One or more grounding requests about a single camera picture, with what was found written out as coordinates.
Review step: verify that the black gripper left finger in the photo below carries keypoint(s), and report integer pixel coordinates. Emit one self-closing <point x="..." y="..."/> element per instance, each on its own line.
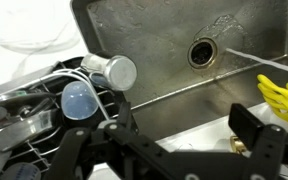
<point x="130" y="146"/>

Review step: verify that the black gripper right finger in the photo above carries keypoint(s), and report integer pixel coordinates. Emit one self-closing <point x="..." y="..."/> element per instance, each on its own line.
<point x="267" y="150"/>

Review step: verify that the running water stream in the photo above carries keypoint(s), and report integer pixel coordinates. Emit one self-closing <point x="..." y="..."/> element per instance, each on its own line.
<point x="267" y="61"/>

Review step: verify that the brass pull-down faucet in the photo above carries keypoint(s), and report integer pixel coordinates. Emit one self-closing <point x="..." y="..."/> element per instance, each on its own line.
<point x="238" y="145"/>

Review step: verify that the yellow rubber gloves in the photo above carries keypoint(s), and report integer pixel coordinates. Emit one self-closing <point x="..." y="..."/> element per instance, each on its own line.
<point x="287" y="100"/>

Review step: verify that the translucent bottle cap dome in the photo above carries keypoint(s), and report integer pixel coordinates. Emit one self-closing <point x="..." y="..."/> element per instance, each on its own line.
<point x="79" y="101"/>

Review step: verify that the stainless steel cup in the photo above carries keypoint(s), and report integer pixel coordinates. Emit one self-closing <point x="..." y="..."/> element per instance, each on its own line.
<point x="117" y="71"/>

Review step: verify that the steel dish rack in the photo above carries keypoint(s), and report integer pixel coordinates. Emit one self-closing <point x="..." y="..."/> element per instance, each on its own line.
<point x="34" y="100"/>

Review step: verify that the clear baby bottle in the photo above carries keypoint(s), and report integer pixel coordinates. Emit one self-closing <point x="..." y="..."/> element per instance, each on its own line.
<point x="20" y="171"/>

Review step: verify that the round sink drain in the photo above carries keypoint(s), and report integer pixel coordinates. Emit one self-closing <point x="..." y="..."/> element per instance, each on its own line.
<point x="202" y="53"/>

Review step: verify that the steel kitchen tongs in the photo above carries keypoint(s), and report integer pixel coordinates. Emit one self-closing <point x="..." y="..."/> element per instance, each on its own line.
<point x="14" y="128"/>

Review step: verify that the stainless steel sink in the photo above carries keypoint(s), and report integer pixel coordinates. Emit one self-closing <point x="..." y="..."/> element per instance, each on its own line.
<point x="170" y="30"/>

